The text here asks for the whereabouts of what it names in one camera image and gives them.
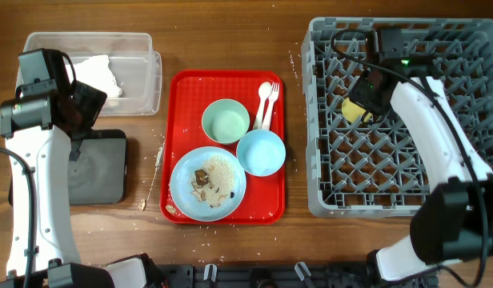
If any white napkin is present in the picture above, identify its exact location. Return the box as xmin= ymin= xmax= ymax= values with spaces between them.
xmin=66 ymin=54 xmax=122 ymax=107

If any yellow plastic cup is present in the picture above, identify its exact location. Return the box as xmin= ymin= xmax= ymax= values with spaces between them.
xmin=341 ymin=98 xmax=372 ymax=123

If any white plastic fork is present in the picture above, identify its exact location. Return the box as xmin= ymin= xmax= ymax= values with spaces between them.
xmin=261 ymin=82 xmax=280 ymax=130

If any white plastic spoon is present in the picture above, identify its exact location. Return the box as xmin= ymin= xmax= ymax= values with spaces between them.
xmin=252 ymin=82 xmax=272 ymax=130

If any green plastic bowl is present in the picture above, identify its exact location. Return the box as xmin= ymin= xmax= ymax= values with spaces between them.
xmin=201 ymin=98 xmax=251 ymax=145

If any light blue bowl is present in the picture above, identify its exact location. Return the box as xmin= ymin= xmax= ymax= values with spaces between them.
xmin=236 ymin=130 xmax=287 ymax=177

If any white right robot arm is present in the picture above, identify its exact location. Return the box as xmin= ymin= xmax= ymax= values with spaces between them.
xmin=342 ymin=28 xmax=493 ymax=284

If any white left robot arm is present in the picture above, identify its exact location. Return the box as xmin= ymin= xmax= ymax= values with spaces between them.
xmin=0 ymin=48 xmax=165 ymax=287

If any black waste bin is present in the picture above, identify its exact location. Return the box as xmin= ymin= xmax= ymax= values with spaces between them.
xmin=6 ymin=126 xmax=127 ymax=210

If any blue-grey dishwasher rack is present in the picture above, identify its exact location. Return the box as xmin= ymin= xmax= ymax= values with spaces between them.
xmin=301 ymin=17 xmax=493 ymax=218

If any clear plastic bin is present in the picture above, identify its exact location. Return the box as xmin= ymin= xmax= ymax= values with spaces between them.
xmin=23 ymin=32 xmax=162 ymax=117

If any red plastic tray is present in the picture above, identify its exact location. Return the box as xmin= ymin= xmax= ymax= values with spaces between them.
xmin=159 ymin=70 xmax=286 ymax=225

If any food crumb on table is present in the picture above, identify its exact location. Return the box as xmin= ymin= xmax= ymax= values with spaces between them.
xmin=138 ymin=199 xmax=146 ymax=211

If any light blue plate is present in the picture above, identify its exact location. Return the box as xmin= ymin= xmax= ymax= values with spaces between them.
xmin=169 ymin=146 xmax=247 ymax=222

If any black mounting rail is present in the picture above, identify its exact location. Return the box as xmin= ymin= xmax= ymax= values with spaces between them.
xmin=150 ymin=259 xmax=438 ymax=288

